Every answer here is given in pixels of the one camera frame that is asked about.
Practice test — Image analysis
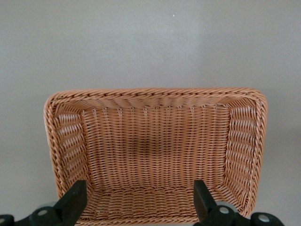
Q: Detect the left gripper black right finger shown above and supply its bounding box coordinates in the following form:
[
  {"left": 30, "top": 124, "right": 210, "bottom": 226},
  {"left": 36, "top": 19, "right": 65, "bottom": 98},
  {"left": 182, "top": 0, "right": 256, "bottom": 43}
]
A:
[{"left": 192, "top": 179, "right": 284, "bottom": 226}]

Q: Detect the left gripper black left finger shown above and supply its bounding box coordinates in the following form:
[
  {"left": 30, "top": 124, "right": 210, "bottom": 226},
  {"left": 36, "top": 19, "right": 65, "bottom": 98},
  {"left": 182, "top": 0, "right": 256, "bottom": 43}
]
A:
[{"left": 0, "top": 180, "right": 88, "bottom": 226}]

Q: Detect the brown wicker basket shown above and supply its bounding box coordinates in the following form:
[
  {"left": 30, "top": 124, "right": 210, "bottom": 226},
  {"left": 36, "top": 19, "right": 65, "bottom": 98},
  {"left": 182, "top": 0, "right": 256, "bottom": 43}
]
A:
[{"left": 44, "top": 87, "right": 269, "bottom": 224}]

